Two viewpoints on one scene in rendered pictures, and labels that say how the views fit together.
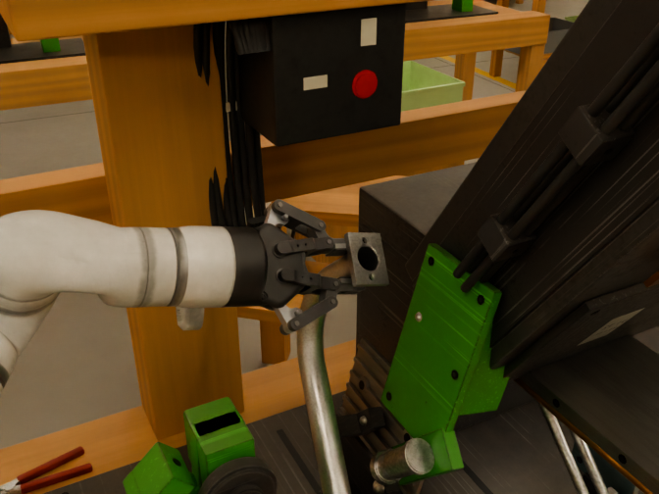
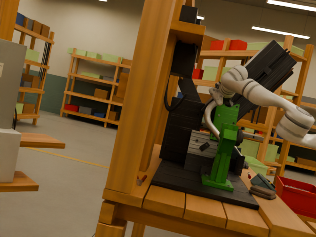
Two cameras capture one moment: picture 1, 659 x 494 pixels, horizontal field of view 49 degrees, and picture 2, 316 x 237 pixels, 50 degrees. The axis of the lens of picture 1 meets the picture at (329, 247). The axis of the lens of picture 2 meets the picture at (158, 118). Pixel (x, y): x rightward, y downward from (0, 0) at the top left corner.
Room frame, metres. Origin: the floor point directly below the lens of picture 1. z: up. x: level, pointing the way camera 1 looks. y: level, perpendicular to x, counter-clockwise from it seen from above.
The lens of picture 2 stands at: (0.01, 1.52, 1.21)
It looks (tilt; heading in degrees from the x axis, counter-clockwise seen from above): 3 degrees down; 302
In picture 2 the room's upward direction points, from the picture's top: 12 degrees clockwise
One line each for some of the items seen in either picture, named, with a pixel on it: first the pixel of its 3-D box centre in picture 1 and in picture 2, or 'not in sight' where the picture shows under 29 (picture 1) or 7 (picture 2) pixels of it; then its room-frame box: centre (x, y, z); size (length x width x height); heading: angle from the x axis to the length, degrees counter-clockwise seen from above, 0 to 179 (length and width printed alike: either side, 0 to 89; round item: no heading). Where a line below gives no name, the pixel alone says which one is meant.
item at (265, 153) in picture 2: not in sight; (218, 113); (2.01, -3.35, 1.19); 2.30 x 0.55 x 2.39; 155
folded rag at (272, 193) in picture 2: not in sight; (263, 192); (0.35, 0.03, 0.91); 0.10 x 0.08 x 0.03; 175
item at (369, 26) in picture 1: (319, 63); (183, 61); (0.88, 0.01, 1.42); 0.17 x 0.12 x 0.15; 117
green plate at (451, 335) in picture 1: (458, 343); (224, 121); (0.65, -0.14, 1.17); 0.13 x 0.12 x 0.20; 117
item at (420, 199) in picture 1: (472, 293); (182, 129); (0.92, -0.21, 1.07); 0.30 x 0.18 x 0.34; 117
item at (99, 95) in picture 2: not in sight; (111, 91); (7.02, -6.63, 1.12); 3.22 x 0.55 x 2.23; 25
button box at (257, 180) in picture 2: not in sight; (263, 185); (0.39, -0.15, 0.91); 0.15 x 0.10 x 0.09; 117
